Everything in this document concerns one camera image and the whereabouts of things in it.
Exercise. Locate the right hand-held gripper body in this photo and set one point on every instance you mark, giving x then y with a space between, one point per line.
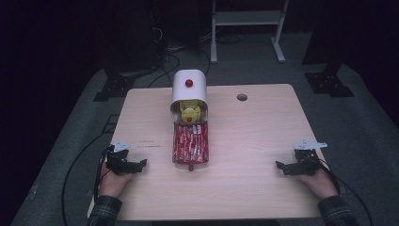
309 160

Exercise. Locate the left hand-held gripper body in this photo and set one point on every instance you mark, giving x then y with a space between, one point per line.
116 158

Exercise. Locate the person's left hand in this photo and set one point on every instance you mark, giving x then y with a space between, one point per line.
111 183

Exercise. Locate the person's right hand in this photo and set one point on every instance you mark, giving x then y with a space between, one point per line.
318 185

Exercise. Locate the red snack packets bundle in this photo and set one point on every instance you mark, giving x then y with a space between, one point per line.
190 168

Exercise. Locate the pile of red snack packets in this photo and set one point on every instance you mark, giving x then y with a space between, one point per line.
190 144

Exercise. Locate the black stand base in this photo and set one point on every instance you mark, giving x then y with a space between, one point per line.
327 83
114 88

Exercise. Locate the white drawer cabinet red knob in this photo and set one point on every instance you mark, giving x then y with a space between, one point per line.
189 91

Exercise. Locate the white metal desk frame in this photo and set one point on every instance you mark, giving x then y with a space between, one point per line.
247 18

